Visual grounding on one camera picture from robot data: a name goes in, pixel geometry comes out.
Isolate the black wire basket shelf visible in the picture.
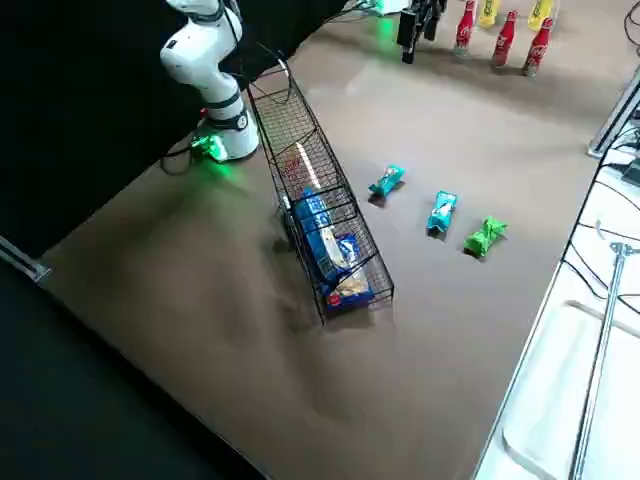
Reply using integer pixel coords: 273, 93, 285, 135
245, 66, 397, 328

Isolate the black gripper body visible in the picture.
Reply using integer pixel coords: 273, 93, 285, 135
415, 0, 449, 21

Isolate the aluminium frame profile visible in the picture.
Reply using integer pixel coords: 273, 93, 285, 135
0, 234, 53, 285

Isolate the aluminium camera post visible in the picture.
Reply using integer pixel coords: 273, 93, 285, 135
586, 63, 640, 159

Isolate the clear acrylic shelf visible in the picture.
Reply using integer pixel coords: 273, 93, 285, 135
469, 0, 564, 35

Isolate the metal stand rod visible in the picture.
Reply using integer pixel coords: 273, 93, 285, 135
568, 241, 632, 480

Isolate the teal chips bag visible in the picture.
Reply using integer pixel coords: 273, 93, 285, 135
367, 164, 407, 198
425, 189, 460, 238

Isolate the small blue cookie packet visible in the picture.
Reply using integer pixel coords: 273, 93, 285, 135
293, 185, 332, 232

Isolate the blue cracker packet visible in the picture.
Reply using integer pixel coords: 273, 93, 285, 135
324, 272, 376, 309

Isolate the green chips bag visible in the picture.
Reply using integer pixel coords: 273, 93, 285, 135
462, 215, 509, 260

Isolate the red cola bottle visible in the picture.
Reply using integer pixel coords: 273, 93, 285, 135
490, 10, 519, 71
452, 0, 477, 57
521, 17, 555, 78

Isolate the yellow drink bottle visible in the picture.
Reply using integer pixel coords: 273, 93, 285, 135
527, 0, 557, 32
477, 0, 502, 29

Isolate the white plastic tray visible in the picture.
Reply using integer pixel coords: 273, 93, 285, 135
501, 298, 640, 480

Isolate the black arm base cable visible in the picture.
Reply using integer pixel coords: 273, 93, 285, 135
159, 139, 201, 177

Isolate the blue white snack packet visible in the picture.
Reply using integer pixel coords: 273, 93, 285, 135
298, 224, 351, 289

